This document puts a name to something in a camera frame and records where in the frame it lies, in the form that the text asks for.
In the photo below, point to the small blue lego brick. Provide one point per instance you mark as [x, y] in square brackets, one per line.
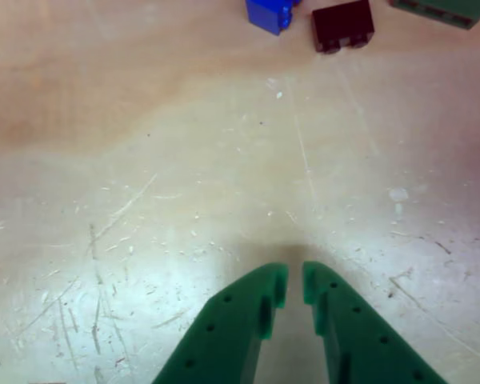
[268, 14]

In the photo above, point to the small black lego brick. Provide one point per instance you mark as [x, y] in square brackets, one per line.
[340, 20]

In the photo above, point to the green long lego brick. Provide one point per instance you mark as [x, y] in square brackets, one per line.
[436, 10]

